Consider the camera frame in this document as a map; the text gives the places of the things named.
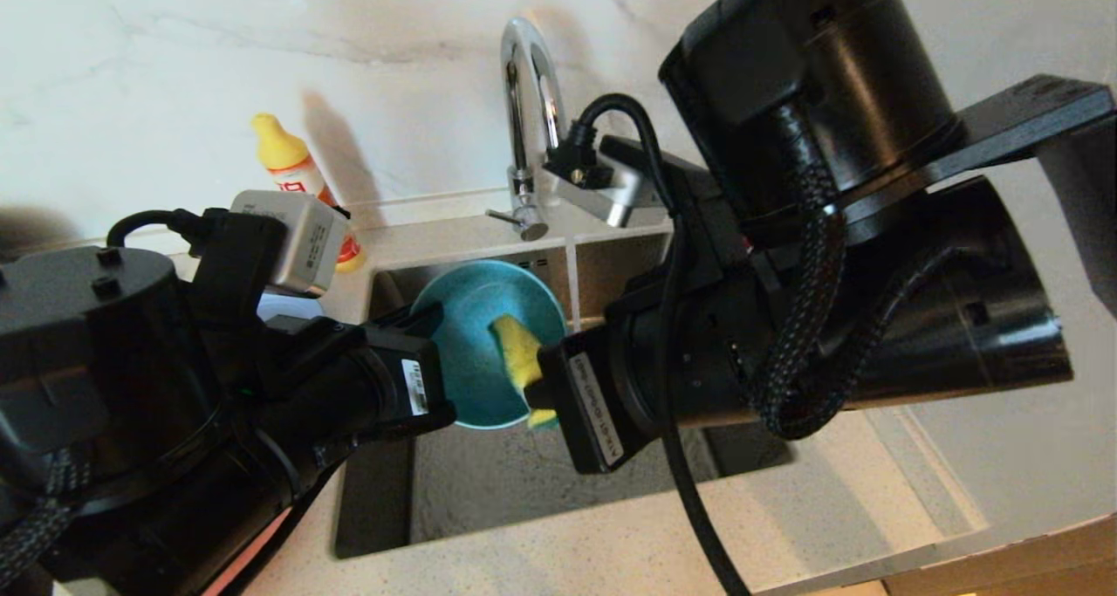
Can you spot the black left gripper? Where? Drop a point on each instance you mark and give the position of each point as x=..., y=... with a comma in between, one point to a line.
x=384, y=387

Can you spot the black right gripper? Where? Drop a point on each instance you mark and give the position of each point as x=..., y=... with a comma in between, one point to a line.
x=602, y=404

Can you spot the yellow green sponge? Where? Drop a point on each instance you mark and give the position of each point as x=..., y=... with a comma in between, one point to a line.
x=522, y=352

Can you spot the teal bowl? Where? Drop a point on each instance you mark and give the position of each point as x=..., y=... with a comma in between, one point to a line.
x=471, y=317

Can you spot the orange dish soap bottle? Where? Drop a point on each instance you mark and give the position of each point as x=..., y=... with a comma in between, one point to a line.
x=279, y=147

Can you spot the chrome gooseneck faucet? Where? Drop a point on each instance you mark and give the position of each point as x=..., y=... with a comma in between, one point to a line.
x=519, y=99

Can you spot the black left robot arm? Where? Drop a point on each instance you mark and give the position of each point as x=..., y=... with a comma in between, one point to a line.
x=87, y=360

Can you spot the stainless steel sink basin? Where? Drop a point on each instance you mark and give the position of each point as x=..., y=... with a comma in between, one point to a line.
x=489, y=491

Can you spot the running water stream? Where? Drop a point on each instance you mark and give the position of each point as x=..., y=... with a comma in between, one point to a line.
x=573, y=282

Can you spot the blue plate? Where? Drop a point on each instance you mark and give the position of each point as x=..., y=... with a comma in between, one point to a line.
x=292, y=306

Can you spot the pink plate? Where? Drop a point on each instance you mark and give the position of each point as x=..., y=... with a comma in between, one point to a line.
x=253, y=552

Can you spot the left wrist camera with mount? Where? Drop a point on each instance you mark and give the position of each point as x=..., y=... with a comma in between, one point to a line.
x=297, y=238

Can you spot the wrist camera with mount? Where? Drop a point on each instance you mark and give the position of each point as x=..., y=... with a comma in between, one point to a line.
x=297, y=238
x=611, y=190

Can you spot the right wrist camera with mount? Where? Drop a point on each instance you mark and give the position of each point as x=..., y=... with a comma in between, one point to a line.
x=611, y=190

